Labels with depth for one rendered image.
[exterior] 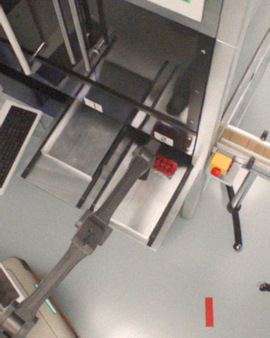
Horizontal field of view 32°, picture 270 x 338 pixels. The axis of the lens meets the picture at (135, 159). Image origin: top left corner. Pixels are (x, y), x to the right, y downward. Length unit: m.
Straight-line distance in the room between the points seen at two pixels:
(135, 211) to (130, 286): 0.91
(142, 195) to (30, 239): 1.13
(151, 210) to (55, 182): 0.44
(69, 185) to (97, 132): 0.28
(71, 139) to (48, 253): 0.99
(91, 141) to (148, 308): 1.13
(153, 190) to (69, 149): 0.42
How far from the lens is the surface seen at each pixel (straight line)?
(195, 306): 2.83
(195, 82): 1.48
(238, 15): 1.16
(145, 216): 2.00
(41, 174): 2.12
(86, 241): 1.47
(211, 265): 2.87
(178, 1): 1.20
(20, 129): 2.29
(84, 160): 2.10
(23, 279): 2.65
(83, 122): 2.18
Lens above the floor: 2.82
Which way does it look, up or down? 69 degrees down
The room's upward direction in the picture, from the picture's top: 6 degrees counter-clockwise
